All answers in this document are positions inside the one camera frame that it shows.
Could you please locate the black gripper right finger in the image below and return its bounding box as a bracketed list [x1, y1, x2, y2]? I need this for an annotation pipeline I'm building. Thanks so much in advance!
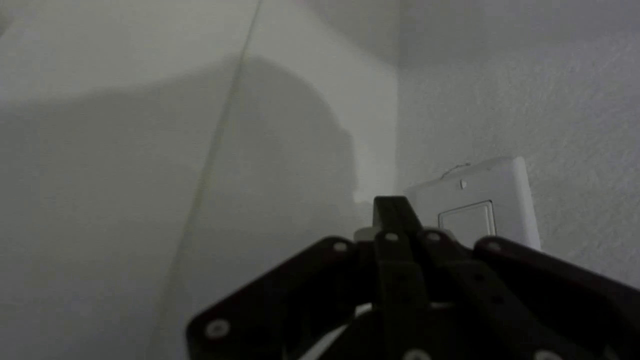
[398, 193, 640, 360]

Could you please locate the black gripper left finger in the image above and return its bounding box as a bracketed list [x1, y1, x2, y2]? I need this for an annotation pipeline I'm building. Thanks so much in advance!
[184, 193, 428, 360]

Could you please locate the white rocker switch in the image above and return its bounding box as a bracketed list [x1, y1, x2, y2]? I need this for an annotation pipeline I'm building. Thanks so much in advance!
[436, 198, 500, 249]

